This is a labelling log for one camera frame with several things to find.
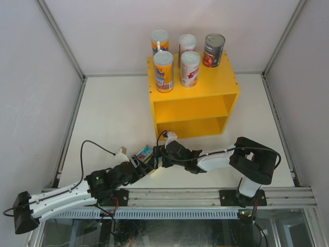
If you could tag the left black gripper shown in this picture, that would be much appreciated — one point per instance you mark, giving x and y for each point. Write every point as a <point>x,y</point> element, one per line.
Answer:
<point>141,169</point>

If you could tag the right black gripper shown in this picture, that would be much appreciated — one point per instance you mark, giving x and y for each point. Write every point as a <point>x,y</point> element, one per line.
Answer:
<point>156,154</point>

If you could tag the blue luncheon meat tin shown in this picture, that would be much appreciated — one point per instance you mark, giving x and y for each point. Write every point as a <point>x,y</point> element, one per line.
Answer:
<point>145,154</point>
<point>156,165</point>

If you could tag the yellow wooden shelf cabinet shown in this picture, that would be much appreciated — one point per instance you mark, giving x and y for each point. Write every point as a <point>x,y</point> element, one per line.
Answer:
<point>202,110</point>

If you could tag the yellow can with white spoon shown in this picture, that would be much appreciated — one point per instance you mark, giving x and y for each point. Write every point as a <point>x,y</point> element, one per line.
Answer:
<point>163,67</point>

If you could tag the white porridge can red label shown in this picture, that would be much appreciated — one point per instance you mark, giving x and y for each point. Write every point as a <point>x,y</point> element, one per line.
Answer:
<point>187,42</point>

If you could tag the orange can with spoon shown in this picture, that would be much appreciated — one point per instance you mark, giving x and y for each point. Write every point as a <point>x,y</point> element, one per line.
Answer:
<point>159,41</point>

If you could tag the dark blue tin can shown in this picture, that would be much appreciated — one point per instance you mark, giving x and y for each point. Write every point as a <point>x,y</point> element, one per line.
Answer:
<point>213,49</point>

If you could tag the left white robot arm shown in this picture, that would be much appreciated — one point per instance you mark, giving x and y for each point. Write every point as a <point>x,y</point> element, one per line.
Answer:
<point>99,187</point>

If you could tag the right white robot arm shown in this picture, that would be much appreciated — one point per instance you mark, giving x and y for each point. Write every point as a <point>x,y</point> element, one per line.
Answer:
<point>254,161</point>

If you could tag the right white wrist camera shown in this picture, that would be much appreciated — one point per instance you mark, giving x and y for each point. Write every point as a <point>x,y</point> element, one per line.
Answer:
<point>169,136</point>

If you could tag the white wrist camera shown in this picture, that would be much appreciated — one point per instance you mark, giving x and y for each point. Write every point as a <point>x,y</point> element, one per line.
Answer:
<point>120,155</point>
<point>169,136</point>

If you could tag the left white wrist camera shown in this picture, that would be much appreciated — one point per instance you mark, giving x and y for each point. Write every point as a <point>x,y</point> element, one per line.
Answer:
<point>120,155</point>

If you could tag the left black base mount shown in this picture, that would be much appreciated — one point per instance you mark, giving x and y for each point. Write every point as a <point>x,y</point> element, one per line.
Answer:
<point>120,195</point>

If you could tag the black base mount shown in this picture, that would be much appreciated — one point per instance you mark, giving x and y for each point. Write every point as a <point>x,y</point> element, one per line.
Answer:
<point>228,198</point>
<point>120,195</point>

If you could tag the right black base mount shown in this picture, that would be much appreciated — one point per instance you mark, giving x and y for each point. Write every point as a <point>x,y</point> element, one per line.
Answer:
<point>228,198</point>

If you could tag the grey slotted cable duct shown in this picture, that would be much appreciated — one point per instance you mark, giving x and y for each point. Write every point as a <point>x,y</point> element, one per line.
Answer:
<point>151,214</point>

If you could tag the aluminium frame rail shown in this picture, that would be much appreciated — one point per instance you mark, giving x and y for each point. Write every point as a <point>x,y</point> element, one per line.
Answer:
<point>270,197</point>

